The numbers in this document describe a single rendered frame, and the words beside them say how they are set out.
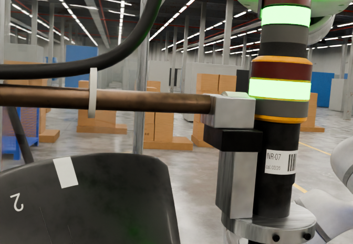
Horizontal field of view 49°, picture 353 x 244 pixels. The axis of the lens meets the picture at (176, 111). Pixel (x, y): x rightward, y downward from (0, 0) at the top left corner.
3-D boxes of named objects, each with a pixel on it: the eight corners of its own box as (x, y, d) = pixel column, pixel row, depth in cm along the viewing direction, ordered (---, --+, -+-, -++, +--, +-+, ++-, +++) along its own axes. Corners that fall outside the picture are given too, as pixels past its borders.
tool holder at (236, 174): (215, 251, 25) (227, 98, 24) (185, 211, 31) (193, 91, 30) (335, 243, 27) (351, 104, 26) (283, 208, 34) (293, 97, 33)
